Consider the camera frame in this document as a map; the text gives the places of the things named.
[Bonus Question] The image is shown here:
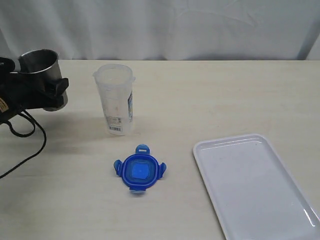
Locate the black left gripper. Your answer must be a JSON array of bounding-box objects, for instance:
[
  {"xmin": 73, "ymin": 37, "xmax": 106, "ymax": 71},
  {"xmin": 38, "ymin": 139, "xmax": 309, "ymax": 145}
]
[{"xmin": 0, "ymin": 57, "xmax": 69, "ymax": 124}]

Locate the stainless steel cup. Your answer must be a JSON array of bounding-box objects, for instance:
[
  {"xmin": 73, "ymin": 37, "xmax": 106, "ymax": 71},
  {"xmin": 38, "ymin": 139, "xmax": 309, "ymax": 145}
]
[{"xmin": 18, "ymin": 49, "xmax": 63, "ymax": 112}]

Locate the blue plastic container lid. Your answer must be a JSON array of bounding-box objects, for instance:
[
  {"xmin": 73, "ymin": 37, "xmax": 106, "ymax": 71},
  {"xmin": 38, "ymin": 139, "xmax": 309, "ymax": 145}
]
[{"xmin": 113, "ymin": 144, "xmax": 167, "ymax": 195}]

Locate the clear plastic tall container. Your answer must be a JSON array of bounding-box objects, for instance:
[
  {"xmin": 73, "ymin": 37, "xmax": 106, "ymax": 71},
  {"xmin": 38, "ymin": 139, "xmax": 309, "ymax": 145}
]
[{"xmin": 93, "ymin": 63, "xmax": 135, "ymax": 136}]

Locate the white backdrop curtain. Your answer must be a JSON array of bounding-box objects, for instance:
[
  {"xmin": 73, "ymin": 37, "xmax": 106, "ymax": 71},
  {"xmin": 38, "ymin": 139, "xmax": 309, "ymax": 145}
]
[{"xmin": 0, "ymin": 0, "xmax": 320, "ymax": 60}]

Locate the white rectangular tray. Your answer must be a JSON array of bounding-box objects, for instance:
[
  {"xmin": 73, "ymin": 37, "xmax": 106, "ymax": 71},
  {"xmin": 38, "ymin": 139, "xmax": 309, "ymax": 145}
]
[{"xmin": 193, "ymin": 134, "xmax": 320, "ymax": 240}]

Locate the black cable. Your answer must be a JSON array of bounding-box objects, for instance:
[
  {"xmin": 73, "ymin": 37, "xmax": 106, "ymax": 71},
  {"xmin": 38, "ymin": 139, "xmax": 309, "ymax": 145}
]
[{"xmin": 0, "ymin": 109, "xmax": 47, "ymax": 179}]

